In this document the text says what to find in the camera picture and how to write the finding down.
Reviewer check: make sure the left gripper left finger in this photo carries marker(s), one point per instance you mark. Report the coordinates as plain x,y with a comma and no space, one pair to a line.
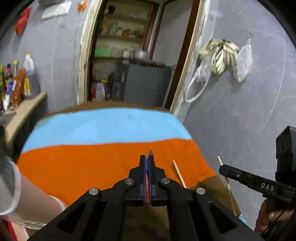
137,193

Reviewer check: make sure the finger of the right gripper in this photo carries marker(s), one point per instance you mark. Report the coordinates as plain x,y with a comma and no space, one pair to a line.
248,179

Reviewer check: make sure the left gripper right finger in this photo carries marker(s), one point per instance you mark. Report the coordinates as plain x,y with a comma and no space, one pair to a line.
157,195

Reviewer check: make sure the wooden chopstick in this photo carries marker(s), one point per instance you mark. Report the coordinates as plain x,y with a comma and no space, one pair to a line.
178,173
230,195

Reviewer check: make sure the white plastic utensil holder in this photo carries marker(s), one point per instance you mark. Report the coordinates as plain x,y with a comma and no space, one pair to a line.
22,202

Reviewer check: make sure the large steel spoon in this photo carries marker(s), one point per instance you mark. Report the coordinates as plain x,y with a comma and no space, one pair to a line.
150,153

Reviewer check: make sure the person's right hand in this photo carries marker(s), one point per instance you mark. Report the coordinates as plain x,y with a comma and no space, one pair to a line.
268,214

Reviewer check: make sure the striped blue orange brown cloth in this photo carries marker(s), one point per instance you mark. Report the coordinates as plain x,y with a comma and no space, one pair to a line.
97,144

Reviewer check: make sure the grey cabinet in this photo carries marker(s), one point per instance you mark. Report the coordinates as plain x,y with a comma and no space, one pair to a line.
140,84

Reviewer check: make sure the white mesh strainer bag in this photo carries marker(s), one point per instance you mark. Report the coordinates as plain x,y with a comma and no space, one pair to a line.
244,62

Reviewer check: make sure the metal pot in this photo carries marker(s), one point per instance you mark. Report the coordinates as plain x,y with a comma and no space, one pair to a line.
140,54

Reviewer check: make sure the green box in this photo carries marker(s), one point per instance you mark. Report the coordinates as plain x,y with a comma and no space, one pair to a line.
102,53

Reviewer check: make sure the wooden counter top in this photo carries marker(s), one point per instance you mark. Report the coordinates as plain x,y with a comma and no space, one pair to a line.
22,113

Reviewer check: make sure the large oil jug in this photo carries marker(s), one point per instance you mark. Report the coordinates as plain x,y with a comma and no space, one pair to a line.
31,83

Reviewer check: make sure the red plastic bag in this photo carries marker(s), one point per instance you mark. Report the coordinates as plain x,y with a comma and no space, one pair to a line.
23,21

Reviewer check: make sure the orange wall plug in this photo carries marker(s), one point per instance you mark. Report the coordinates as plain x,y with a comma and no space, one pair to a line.
82,5

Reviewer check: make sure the white wall socket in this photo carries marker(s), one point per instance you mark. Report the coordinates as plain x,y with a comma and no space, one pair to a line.
56,10

